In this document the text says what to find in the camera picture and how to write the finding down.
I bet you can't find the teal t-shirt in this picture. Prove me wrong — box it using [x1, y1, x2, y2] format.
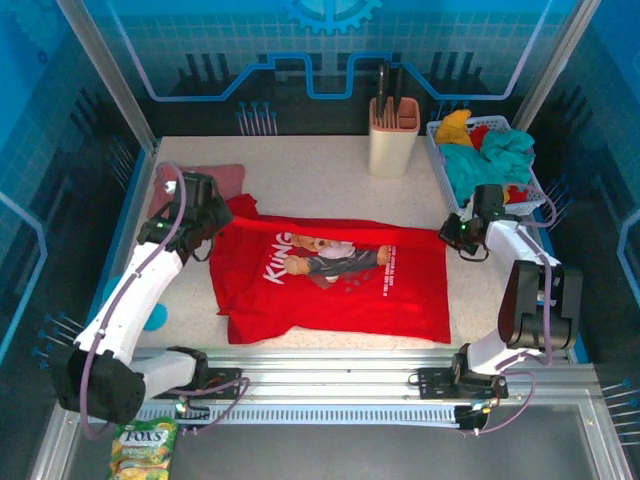
[442, 130, 537, 197]

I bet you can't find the blue plastic goblet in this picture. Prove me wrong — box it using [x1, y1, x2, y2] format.
[102, 276, 171, 333]

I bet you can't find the aluminium rail base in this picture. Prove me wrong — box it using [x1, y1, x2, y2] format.
[64, 347, 599, 431]

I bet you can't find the slotted grey cable duct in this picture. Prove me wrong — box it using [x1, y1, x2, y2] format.
[79, 403, 462, 427]

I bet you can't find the yellow t-shirt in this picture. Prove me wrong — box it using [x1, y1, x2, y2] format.
[433, 108, 475, 148]

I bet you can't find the beige pink knife block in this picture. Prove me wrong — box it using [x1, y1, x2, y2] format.
[368, 97, 421, 180]

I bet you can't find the aluminium enclosure post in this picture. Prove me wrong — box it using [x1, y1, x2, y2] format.
[54, 0, 161, 151]
[512, 0, 601, 131]

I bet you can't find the crumpled red garment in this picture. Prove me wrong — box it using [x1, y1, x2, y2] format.
[468, 124, 530, 207]

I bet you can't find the white plastic basket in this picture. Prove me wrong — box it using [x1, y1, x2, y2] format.
[425, 115, 547, 215]

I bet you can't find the red bear print t-shirt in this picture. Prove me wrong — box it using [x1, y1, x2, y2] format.
[208, 193, 453, 346]

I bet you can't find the folded pink t-shirt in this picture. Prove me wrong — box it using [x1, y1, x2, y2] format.
[147, 163, 247, 221]

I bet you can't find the green Fox's candy bag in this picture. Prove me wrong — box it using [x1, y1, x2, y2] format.
[108, 417, 180, 480]

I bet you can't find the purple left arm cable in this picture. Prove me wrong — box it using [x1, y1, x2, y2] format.
[79, 162, 251, 441]

